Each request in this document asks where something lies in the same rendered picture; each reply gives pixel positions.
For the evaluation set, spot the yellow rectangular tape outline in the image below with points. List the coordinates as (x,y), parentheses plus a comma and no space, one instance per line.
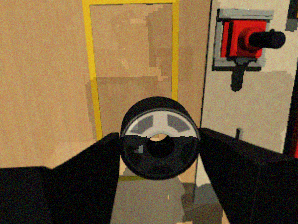
(91,61)

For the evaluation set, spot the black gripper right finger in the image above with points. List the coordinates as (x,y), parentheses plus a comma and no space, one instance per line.
(254,185)

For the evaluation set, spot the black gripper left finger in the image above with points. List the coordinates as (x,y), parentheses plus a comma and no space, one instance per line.
(79,191)

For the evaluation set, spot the black rubber tyre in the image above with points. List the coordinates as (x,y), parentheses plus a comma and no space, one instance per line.
(158,160)

